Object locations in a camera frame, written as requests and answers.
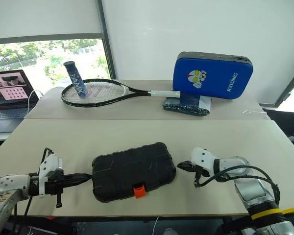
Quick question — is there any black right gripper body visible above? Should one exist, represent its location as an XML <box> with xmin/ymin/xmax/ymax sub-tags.
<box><xmin>186</xmin><ymin>161</ymin><xmax>210</xmax><ymax>179</ymax></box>

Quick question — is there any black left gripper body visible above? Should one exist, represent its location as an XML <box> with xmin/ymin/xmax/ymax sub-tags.
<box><xmin>45</xmin><ymin>168</ymin><xmax>67</xmax><ymax>196</ymax></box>

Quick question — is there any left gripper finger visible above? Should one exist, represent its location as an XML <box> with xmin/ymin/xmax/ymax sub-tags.
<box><xmin>63</xmin><ymin>180</ymin><xmax>90</xmax><ymax>188</ymax></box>
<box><xmin>63</xmin><ymin>173</ymin><xmax>93</xmax><ymax>181</ymax></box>

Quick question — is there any black plastic tool case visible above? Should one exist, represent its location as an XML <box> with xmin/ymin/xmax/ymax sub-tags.
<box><xmin>91</xmin><ymin>141</ymin><xmax>176</xmax><ymax>203</ymax></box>

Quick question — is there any orange tool case latch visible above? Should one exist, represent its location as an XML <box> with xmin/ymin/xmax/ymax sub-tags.
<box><xmin>133</xmin><ymin>185</ymin><xmax>147</xmax><ymax>199</ymax></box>

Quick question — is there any blue cartoon print case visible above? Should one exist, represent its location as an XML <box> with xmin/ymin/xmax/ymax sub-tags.
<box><xmin>172</xmin><ymin>51</ymin><xmax>254</xmax><ymax>100</ymax></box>

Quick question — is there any dark blue packaged cloth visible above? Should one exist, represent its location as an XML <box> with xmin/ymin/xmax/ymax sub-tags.
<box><xmin>161</xmin><ymin>94</ymin><xmax>212</xmax><ymax>116</ymax></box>

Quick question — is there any black tennis racket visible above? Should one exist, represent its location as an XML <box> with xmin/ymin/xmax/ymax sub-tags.
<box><xmin>60</xmin><ymin>78</ymin><xmax>181</xmax><ymax>108</ymax></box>

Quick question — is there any dark open laptop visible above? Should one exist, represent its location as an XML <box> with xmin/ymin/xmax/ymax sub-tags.
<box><xmin>0</xmin><ymin>70</ymin><xmax>41</xmax><ymax>134</ymax></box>

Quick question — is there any blue printed tube can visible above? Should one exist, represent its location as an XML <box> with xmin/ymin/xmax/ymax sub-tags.
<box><xmin>63</xmin><ymin>61</ymin><xmax>88</xmax><ymax>98</ymax></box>

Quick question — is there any black furniture beside table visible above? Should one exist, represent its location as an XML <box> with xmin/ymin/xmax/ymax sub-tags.
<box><xmin>267</xmin><ymin>107</ymin><xmax>294</xmax><ymax>157</ymax></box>

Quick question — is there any white roller blind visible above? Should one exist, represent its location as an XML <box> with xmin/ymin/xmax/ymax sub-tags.
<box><xmin>0</xmin><ymin>0</ymin><xmax>103</xmax><ymax>40</ymax></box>

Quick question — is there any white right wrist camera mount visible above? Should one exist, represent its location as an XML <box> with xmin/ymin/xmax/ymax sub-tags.
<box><xmin>190</xmin><ymin>147</ymin><xmax>221</xmax><ymax>176</ymax></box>

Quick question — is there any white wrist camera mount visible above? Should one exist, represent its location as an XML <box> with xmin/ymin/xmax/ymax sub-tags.
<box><xmin>38</xmin><ymin>153</ymin><xmax>64</xmax><ymax>198</ymax></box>
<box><xmin>190</xmin><ymin>147</ymin><xmax>221</xmax><ymax>176</ymax></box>

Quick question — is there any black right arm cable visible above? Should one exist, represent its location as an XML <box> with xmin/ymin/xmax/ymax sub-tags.
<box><xmin>193</xmin><ymin>165</ymin><xmax>281</xmax><ymax>209</ymax></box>

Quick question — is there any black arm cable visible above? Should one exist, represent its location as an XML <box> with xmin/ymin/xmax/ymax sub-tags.
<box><xmin>193</xmin><ymin>165</ymin><xmax>281</xmax><ymax>209</ymax></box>
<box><xmin>24</xmin><ymin>147</ymin><xmax>55</xmax><ymax>217</ymax></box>

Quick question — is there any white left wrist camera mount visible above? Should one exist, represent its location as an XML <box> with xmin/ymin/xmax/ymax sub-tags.
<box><xmin>38</xmin><ymin>153</ymin><xmax>64</xmax><ymax>198</ymax></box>

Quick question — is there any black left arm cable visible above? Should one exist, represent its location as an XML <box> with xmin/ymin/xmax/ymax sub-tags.
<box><xmin>24</xmin><ymin>147</ymin><xmax>55</xmax><ymax>217</ymax></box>

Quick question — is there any white hanging cable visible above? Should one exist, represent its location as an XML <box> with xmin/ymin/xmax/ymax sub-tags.
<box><xmin>153</xmin><ymin>215</ymin><xmax>160</xmax><ymax>235</ymax></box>

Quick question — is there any white laptop cable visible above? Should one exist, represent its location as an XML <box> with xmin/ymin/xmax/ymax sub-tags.
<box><xmin>26</xmin><ymin>89</ymin><xmax>44</xmax><ymax>116</ymax></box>

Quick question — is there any dark slanted window frame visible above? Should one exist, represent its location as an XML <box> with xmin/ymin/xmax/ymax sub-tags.
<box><xmin>275</xmin><ymin>70</ymin><xmax>294</xmax><ymax>107</ymax></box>

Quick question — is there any dark window frame post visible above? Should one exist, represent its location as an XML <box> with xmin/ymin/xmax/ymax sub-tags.
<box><xmin>97</xmin><ymin>0</ymin><xmax>117</xmax><ymax>80</ymax></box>

